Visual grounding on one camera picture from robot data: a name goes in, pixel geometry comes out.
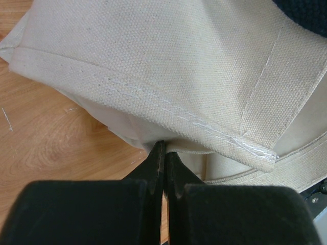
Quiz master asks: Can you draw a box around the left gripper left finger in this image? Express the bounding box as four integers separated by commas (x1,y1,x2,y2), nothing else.
1,141,166,244

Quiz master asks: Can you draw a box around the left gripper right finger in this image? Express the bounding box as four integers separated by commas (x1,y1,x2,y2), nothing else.
164,153,321,244

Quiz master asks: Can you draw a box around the cream canvas tote bag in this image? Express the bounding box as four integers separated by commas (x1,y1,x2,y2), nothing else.
1,1,326,192

